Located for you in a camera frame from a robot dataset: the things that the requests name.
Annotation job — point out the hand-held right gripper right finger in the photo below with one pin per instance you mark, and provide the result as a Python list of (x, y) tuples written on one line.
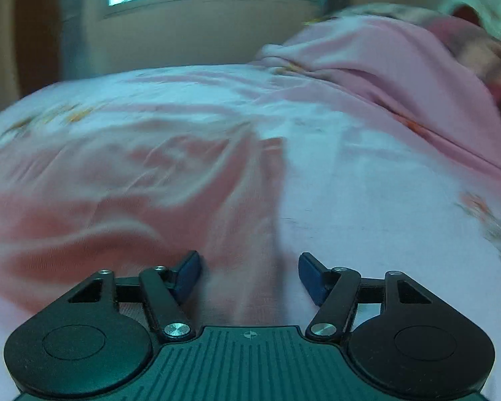
[(311, 276)]

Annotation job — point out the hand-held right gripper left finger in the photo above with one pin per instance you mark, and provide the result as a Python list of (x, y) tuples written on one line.
[(188, 275)]

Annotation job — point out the pink sweater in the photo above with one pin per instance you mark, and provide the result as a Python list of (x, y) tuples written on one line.
[(129, 200)]

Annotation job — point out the bed with floral sheet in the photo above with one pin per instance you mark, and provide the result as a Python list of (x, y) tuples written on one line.
[(359, 183)]

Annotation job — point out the pink blanket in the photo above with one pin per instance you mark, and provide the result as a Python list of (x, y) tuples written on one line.
[(384, 62)]

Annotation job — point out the striped pillow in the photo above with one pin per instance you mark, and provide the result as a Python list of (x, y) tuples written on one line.
[(480, 50)]

